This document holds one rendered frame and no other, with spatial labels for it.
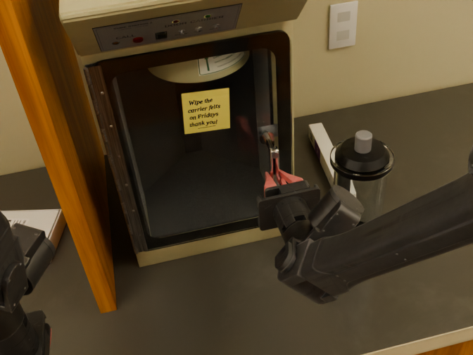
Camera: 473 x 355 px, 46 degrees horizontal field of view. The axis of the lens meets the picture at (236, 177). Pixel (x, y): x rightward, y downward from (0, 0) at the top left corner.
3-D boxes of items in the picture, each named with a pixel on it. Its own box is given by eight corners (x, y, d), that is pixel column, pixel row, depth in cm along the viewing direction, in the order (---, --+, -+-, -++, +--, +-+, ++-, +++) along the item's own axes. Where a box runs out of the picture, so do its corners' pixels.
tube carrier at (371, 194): (319, 227, 113) (322, 142, 99) (370, 218, 114) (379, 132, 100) (336, 267, 105) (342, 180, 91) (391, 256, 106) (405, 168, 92)
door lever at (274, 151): (275, 172, 101) (261, 175, 101) (274, 129, 95) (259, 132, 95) (284, 191, 97) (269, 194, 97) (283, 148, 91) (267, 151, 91)
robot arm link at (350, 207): (274, 273, 75) (324, 304, 77) (327, 213, 70) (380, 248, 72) (274, 227, 86) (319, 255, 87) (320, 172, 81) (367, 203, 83)
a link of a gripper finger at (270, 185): (253, 161, 94) (267, 196, 87) (293, 153, 95) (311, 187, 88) (255, 191, 99) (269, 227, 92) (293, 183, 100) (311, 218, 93)
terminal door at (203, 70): (139, 250, 106) (87, 62, 81) (291, 217, 110) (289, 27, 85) (139, 253, 106) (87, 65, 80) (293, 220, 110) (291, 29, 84)
